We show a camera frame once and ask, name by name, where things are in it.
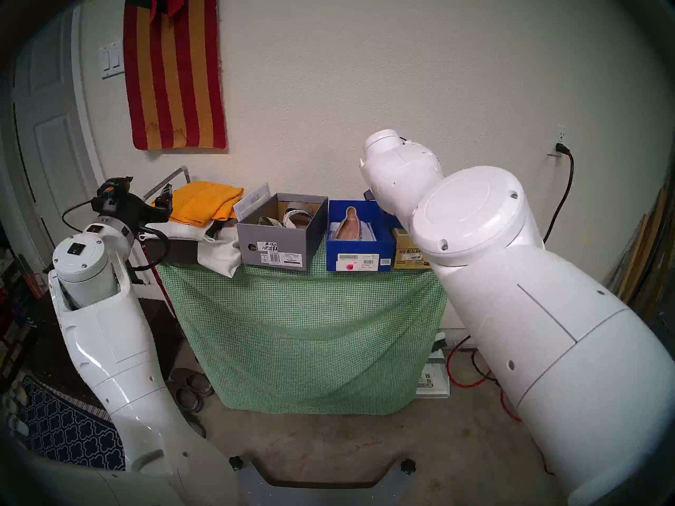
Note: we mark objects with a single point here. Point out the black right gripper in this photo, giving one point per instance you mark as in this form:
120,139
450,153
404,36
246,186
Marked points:
369,195

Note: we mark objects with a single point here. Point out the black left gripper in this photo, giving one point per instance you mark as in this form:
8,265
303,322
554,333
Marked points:
133,207

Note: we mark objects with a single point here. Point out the beige ballet shoe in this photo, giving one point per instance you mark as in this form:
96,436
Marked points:
349,228

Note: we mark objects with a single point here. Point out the silver snake-print platform sandal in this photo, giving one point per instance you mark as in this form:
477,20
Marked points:
296,214
268,221

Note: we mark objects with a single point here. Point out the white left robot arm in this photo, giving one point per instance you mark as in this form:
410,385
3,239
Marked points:
111,341

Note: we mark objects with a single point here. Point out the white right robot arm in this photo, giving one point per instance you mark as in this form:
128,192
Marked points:
527,326

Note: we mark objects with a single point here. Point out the open blue shoe box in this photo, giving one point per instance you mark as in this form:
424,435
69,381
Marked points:
361,256

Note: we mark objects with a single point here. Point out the tan gold shoe box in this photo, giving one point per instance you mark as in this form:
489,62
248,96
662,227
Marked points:
408,254

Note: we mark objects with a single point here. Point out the white printed box lid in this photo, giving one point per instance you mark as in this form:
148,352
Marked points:
250,202

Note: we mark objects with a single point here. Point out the grey cardboard shoe box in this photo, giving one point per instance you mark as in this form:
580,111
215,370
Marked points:
279,242

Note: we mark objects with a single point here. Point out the folded orange cloth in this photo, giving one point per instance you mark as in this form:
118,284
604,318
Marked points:
206,202

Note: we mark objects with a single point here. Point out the folded white cloth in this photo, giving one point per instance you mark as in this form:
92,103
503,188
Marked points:
182,251

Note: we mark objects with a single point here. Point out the thin red cane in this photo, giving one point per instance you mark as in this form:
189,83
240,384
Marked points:
165,294

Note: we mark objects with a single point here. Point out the red orange striped flag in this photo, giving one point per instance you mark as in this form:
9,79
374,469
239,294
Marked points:
174,78

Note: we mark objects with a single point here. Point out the dark brown wooden chest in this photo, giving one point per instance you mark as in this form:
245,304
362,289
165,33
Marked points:
166,326

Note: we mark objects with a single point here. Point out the white panel door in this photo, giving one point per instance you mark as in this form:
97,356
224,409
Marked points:
52,115

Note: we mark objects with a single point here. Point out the green checked tablecloth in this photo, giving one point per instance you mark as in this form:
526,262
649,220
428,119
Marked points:
303,331

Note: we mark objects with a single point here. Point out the cluttered storage shelf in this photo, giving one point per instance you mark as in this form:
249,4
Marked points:
16,310

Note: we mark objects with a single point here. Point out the white floor device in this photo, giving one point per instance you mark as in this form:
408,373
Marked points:
433,378

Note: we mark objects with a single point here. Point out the dark olive sandal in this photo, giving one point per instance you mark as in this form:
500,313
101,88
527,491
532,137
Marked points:
199,429

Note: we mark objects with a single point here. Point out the white slipper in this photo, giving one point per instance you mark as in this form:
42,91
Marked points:
18,426
16,394

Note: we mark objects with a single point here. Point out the navy patterned rug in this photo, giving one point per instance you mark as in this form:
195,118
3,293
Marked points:
58,431

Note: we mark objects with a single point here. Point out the black base knob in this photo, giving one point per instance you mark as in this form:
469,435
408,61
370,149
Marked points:
236,463
407,466

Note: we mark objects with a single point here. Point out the leaning wooden boards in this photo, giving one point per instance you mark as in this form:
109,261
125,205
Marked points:
646,257

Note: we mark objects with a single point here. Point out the white double light switch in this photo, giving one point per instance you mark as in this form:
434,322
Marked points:
112,60

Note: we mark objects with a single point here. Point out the white wall outlet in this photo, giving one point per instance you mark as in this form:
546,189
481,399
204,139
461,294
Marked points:
558,138

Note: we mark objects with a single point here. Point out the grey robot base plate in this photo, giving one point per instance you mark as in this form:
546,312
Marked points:
321,497

